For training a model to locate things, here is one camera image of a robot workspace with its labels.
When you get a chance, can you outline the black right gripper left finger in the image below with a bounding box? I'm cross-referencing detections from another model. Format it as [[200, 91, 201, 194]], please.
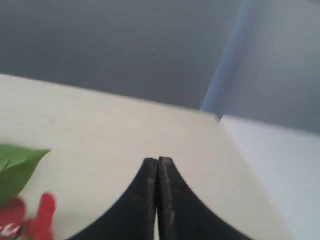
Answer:
[[71, 158, 158, 240]]

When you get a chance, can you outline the red artificial flower with stem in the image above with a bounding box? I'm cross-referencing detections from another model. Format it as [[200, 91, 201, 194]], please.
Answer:
[[0, 144, 57, 240]]

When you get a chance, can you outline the blue white panel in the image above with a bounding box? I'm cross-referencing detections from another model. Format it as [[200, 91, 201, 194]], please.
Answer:
[[201, 0, 320, 134]]

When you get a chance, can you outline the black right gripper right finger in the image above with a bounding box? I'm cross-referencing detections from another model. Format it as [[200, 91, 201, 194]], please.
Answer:
[[158, 157, 247, 240]]

